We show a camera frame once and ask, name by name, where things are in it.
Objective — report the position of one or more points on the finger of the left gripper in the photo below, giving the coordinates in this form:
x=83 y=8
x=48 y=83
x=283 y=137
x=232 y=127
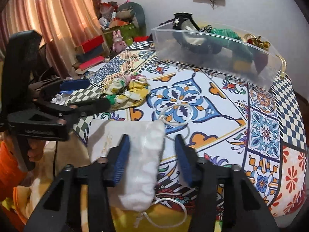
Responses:
x=79 y=109
x=56 y=85

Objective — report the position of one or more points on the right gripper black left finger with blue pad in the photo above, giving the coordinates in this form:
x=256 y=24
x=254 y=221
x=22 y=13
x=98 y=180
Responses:
x=116 y=164

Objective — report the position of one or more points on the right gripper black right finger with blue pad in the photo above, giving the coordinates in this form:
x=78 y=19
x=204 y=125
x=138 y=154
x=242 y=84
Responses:
x=244 y=208

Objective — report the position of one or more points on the yellow floral scrunchie cloth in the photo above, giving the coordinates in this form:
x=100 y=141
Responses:
x=129 y=90

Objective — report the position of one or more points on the white fluffy drawstring pouch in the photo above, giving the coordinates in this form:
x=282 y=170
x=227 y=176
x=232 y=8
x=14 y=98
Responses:
x=150 y=195

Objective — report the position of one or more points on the green yellow sponge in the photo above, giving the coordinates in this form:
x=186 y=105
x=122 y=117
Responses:
x=241 y=66

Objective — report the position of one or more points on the red knitted pouch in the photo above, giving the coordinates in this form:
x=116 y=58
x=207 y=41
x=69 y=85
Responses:
x=261 y=61

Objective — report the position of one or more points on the clear plastic storage bin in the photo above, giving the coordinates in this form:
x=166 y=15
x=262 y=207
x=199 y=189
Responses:
x=199 y=49

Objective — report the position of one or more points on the green knitted cloth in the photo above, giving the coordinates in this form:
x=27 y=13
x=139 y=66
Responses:
x=241 y=50

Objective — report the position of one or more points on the hand with orange sleeve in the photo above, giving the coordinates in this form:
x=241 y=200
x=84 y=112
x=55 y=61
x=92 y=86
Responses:
x=35 y=152

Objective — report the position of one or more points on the red box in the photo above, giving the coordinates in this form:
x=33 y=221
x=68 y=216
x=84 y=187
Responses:
x=89 y=45

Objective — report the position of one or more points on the orange pink curtain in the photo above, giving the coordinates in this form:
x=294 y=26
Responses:
x=63 y=24

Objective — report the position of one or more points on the pink rabbit doll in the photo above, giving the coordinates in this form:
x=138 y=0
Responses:
x=118 y=44

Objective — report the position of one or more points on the patterned colourful table mat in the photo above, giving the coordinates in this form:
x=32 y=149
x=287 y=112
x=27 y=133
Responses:
x=226 y=120

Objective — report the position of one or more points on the green storage basket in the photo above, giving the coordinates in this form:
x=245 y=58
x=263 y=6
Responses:
x=128 y=32

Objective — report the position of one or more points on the grey green plush toy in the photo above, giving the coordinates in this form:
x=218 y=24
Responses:
x=133 y=13

